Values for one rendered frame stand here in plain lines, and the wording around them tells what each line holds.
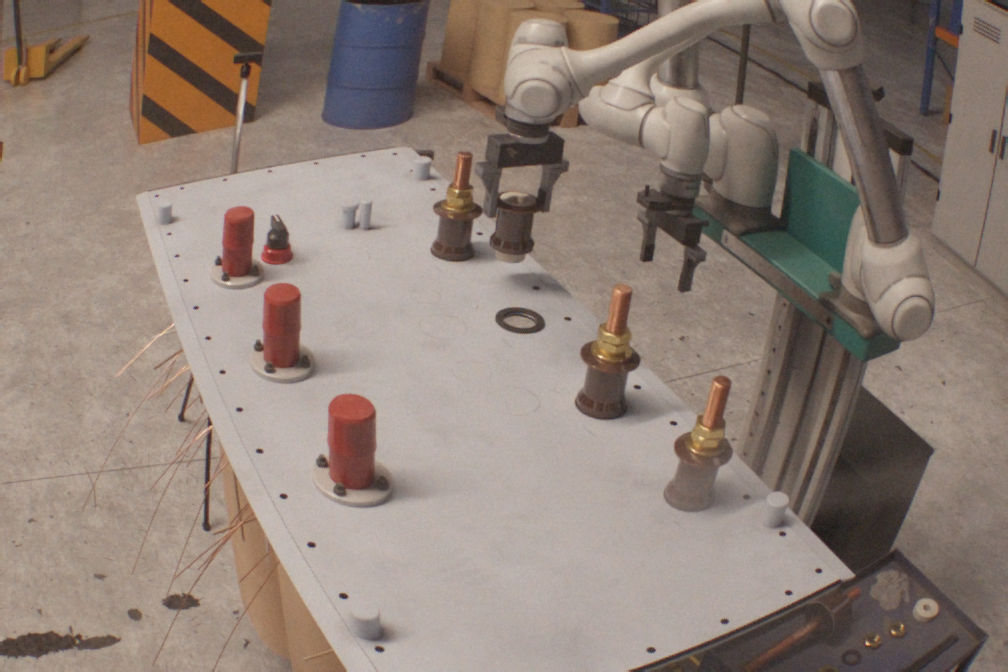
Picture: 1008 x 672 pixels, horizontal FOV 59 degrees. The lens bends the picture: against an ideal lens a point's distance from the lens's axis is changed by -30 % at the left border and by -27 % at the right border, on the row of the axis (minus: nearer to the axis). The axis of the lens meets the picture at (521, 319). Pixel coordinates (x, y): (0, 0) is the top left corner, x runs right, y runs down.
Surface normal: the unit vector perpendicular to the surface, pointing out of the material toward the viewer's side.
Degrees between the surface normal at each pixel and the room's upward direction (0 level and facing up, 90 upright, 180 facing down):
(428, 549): 0
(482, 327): 0
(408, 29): 90
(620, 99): 61
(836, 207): 90
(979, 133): 90
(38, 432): 0
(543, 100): 94
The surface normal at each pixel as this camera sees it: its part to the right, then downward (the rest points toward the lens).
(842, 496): -0.85, 0.16
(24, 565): 0.12, -0.87
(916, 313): 0.02, 0.58
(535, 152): 0.47, 0.48
